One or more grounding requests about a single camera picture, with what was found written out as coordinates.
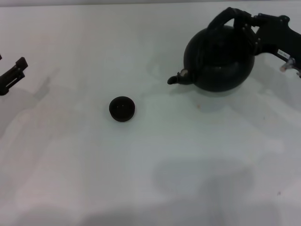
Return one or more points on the small dark brown teacup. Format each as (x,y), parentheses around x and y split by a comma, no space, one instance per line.
(122,110)

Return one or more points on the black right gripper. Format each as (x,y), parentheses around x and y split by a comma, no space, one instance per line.
(277,35)

